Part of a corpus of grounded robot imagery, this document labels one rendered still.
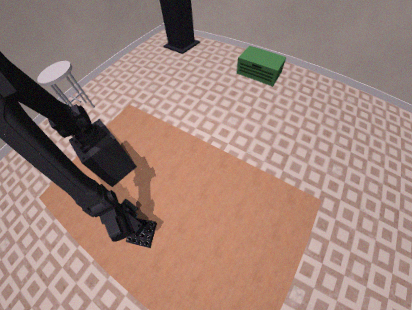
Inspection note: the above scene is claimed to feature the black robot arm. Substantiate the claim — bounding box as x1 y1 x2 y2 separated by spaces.
0 51 146 242

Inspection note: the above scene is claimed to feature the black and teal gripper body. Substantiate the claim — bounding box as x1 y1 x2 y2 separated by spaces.
121 199 138 217

